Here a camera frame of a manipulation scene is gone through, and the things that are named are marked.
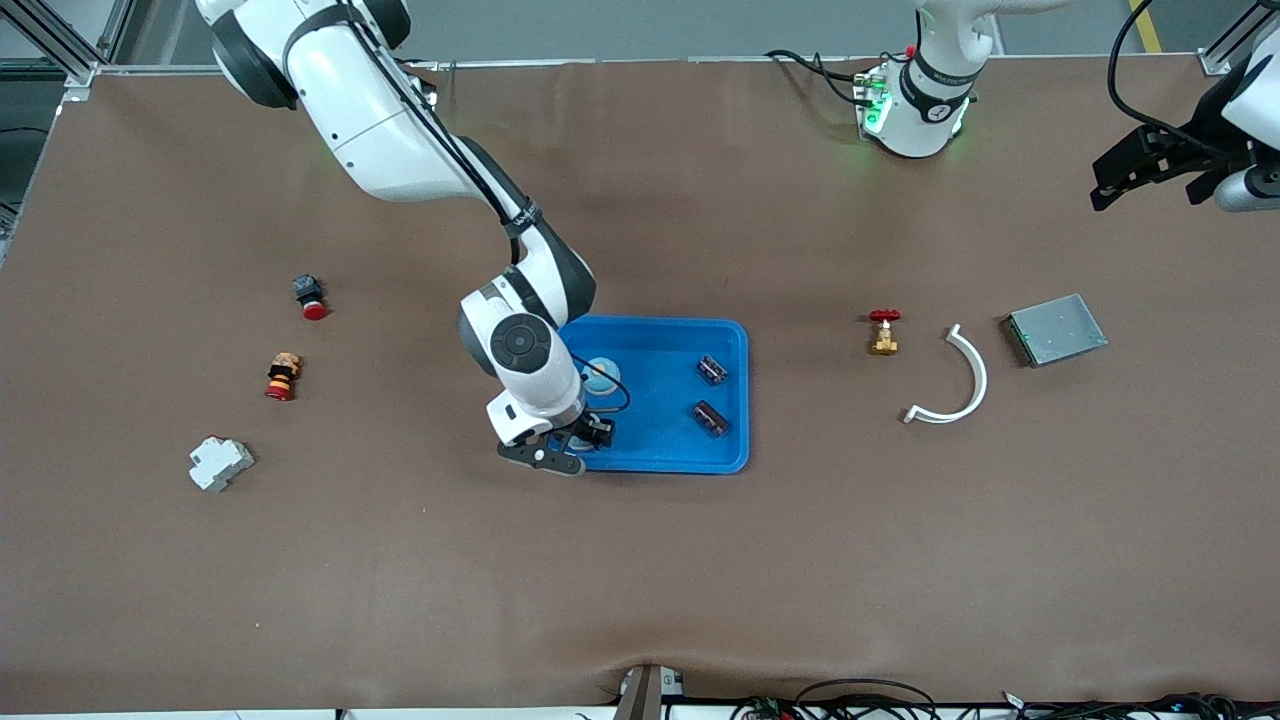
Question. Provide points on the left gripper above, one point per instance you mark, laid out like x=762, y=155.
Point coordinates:
x=1186, y=149

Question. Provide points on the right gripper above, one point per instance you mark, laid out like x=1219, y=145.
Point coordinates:
x=580, y=431

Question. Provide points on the blue desk bell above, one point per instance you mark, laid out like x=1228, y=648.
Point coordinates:
x=580, y=441
x=606, y=384

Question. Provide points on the black electrolytic capacitor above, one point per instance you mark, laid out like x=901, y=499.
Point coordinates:
x=712, y=370
x=709, y=419

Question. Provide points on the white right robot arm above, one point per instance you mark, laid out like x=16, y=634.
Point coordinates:
x=370, y=130

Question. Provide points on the blue plastic tray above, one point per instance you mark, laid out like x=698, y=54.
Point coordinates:
x=660, y=440

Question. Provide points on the flat silver metal module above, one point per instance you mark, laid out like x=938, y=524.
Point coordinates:
x=1058, y=330

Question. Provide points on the red pushbutton grey body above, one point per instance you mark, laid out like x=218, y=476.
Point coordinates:
x=312, y=300

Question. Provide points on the red emergency stop orange body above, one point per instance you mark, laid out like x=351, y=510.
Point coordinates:
x=283, y=378

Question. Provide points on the white circuit breaker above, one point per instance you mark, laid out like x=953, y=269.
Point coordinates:
x=220, y=465

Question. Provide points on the white curved plastic bracket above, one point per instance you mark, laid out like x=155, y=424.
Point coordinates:
x=982, y=380

